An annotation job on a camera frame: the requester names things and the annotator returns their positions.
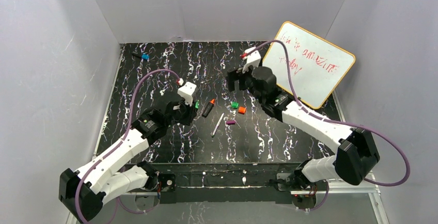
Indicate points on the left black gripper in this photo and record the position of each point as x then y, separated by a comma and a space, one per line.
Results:
188, 112

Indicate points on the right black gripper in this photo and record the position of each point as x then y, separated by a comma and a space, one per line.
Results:
235, 80

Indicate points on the green highlighter cap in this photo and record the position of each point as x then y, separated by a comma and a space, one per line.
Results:
234, 105

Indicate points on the orange highlighter cap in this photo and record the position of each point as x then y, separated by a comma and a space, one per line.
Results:
242, 110

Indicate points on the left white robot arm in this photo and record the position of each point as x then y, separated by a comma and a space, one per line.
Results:
84, 191

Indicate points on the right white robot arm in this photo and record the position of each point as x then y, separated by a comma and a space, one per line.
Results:
355, 152

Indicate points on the purple pen cap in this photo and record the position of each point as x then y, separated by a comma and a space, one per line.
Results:
231, 122

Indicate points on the orange black highlighter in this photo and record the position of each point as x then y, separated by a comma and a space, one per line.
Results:
209, 106

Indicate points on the blue capped black marker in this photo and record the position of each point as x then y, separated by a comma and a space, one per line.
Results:
140, 55

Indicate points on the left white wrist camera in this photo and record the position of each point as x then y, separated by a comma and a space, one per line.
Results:
187, 91

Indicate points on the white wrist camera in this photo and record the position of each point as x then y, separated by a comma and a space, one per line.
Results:
187, 91
251, 60

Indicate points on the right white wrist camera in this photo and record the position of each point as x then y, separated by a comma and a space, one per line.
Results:
251, 60

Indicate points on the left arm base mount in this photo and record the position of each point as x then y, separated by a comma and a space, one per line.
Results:
150, 196

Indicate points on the whiteboard with orange frame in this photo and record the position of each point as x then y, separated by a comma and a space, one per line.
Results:
307, 64

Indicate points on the aluminium frame rail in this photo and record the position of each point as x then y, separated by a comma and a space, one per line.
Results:
359, 204

